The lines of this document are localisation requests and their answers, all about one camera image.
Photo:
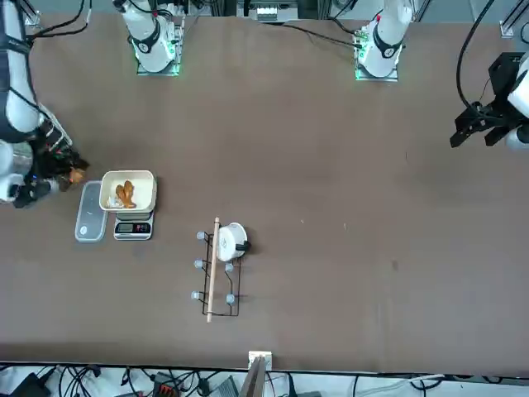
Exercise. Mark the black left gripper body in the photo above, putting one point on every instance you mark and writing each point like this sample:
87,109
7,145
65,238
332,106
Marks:
502,78

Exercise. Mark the clear plastic container lid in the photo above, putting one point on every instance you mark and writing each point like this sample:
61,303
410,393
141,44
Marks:
89,215

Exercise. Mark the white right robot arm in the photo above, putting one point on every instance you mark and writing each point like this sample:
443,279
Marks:
151,41

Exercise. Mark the black power adapter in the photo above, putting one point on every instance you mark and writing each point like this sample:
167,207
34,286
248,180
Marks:
29,386

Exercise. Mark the cream plastic container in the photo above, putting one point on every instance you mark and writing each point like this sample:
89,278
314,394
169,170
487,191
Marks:
144,190

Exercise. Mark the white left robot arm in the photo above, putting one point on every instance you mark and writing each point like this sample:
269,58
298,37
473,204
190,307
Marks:
384,41

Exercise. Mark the aluminium camera post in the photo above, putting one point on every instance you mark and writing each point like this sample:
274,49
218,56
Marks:
254,380

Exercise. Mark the white digital kitchen scale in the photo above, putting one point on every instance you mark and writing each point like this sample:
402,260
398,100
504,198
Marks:
132,227

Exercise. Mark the aluminium rail bracket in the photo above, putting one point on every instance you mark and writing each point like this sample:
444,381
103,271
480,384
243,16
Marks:
507,28
33,17

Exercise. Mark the black power strip red switches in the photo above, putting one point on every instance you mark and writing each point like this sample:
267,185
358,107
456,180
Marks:
165,388

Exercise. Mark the brown toy chicken leg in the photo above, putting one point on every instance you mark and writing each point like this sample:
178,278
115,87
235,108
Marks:
126,194

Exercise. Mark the white post bracket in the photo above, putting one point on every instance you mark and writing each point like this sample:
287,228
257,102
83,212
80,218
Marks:
268,357

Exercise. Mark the white cup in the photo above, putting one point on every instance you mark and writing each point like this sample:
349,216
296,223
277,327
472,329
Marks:
229,242

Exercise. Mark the grey socket block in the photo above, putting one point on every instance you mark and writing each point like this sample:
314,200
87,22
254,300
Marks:
266,13

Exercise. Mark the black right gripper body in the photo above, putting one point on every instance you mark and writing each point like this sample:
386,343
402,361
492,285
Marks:
29,193

